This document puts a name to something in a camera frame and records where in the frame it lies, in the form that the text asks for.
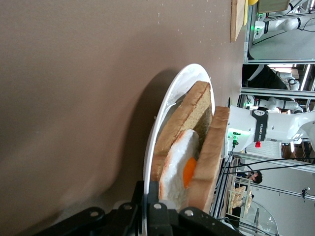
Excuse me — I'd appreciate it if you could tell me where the round white plate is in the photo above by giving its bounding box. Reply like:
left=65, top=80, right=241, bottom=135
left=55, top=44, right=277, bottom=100
left=142, top=63, right=216, bottom=236

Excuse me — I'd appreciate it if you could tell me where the toy fried egg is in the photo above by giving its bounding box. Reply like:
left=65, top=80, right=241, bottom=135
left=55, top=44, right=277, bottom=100
left=158, top=129, right=200, bottom=210

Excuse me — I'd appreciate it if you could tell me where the toasted bread slice under egg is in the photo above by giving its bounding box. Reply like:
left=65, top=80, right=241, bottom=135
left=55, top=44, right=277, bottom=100
left=151, top=80, right=213, bottom=182

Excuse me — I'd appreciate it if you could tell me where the aluminium frame structure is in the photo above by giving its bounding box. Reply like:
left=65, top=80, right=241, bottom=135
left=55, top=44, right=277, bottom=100
left=242, top=41, right=315, bottom=99

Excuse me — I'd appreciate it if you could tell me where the beige wall panel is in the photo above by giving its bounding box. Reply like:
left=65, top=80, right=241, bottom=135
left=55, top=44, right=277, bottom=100
left=257, top=0, right=290, bottom=14

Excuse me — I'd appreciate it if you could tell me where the person with dark hair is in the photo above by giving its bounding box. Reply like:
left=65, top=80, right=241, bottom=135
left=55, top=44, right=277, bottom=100
left=246, top=171, right=263, bottom=185

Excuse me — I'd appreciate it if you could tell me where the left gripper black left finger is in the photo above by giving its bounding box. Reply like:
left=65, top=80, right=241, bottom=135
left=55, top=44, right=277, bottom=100
left=31, top=180, right=146, bottom=236

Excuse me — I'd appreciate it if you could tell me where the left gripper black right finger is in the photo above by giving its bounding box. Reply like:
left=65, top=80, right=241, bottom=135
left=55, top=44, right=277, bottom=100
left=147, top=181, right=244, bottom=236

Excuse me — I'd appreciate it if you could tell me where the bamboo cutting board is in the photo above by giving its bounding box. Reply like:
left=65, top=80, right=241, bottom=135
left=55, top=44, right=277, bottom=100
left=230, top=0, right=247, bottom=43

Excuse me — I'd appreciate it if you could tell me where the brown bread slice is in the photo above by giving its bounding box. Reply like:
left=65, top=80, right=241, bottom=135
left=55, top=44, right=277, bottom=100
left=188, top=105, right=231, bottom=214

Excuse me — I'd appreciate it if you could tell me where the round glass table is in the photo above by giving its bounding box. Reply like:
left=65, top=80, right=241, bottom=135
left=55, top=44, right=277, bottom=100
left=242, top=200, right=280, bottom=236

